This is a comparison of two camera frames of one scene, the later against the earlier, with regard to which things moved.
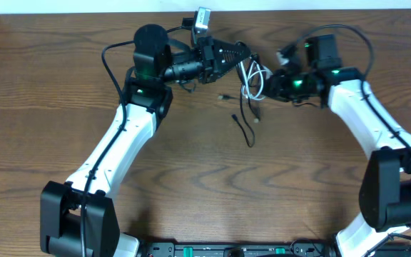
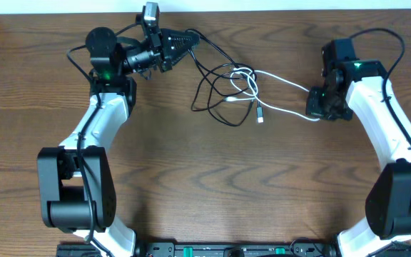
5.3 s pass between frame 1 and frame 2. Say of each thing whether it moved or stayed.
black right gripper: moved
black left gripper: moved
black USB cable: moved
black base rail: stayed
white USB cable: moved
